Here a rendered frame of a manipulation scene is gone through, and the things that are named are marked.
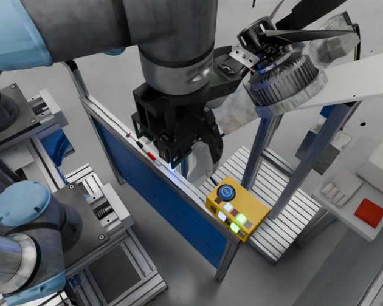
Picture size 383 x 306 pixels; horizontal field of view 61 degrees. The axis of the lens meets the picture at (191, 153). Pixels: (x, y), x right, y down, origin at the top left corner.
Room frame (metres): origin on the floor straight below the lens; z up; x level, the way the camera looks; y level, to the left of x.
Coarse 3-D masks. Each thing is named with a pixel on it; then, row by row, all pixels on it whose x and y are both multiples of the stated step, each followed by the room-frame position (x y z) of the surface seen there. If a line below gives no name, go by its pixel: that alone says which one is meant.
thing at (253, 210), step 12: (228, 180) 0.41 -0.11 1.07; (216, 192) 0.37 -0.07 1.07; (240, 192) 0.37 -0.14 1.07; (216, 204) 0.34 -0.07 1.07; (240, 204) 0.34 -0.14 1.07; (252, 204) 0.34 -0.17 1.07; (216, 216) 0.33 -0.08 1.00; (228, 216) 0.30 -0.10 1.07; (252, 216) 0.30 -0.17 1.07; (264, 216) 0.30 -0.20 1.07; (240, 228) 0.27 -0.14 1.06; (252, 228) 0.27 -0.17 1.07
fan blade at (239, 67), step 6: (216, 60) 0.79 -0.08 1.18; (222, 60) 0.79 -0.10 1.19; (228, 60) 0.79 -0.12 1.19; (234, 60) 0.78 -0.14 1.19; (234, 66) 0.75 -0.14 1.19; (240, 66) 0.76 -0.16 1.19; (246, 66) 0.76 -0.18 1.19; (240, 72) 0.73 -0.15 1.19; (246, 72) 0.73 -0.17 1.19; (228, 96) 0.62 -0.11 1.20; (210, 102) 0.60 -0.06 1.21; (216, 102) 0.59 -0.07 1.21; (222, 102) 0.59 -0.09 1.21
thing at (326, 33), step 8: (272, 32) 0.66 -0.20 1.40; (280, 32) 0.64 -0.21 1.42; (288, 32) 0.63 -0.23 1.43; (296, 32) 0.62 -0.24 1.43; (304, 32) 0.64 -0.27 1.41; (312, 32) 0.65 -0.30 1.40; (320, 32) 0.65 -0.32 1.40; (328, 32) 0.65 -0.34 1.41; (336, 32) 0.65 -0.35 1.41; (344, 32) 0.65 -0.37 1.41; (352, 32) 0.66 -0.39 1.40; (296, 40) 0.77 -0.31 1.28; (304, 40) 0.75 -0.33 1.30; (312, 40) 0.74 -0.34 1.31
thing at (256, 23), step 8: (264, 16) 0.92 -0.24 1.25; (256, 24) 0.87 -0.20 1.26; (264, 24) 0.87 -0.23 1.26; (272, 24) 0.89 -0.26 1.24; (240, 32) 0.92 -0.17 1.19; (248, 32) 0.85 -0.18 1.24; (256, 32) 0.85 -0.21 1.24; (240, 40) 0.86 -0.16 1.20; (248, 40) 0.84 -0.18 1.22; (256, 40) 0.84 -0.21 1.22; (248, 48) 0.84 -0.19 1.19; (256, 48) 0.82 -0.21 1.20; (264, 48) 0.82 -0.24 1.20; (272, 48) 0.83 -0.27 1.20; (280, 48) 0.82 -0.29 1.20; (288, 48) 0.83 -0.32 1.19; (264, 56) 0.81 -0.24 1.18; (272, 56) 0.79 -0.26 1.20; (256, 64) 0.80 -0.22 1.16; (264, 64) 0.78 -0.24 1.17
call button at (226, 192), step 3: (222, 186) 0.39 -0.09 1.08; (225, 186) 0.39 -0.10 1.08; (228, 186) 0.39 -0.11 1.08; (222, 189) 0.38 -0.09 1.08; (225, 189) 0.38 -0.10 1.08; (228, 189) 0.38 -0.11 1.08; (231, 189) 0.38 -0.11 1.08; (219, 192) 0.37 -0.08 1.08; (222, 192) 0.37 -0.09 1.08; (225, 192) 0.37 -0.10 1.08; (228, 192) 0.37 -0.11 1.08; (231, 192) 0.37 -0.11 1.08; (222, 195) 0.36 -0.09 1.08; (225, 195) 0.36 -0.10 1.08; (228, 195) 0.36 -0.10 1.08; (231, 195) 0.36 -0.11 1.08; (225, 198) 0.35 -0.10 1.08; (228, 198) 0.35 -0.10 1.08
